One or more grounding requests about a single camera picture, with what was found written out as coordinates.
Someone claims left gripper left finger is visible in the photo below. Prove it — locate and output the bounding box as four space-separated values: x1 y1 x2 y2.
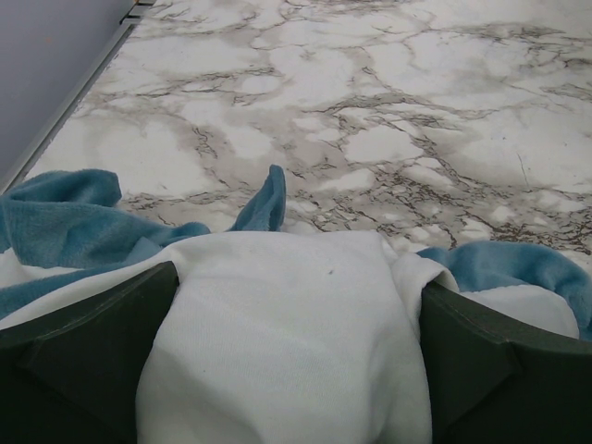
1 262 179 444

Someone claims white pillowcase blue trim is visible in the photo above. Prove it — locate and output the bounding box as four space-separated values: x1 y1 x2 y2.
1 166 591 443

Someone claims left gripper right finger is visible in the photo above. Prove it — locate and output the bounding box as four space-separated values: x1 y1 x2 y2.
420 283 591 444

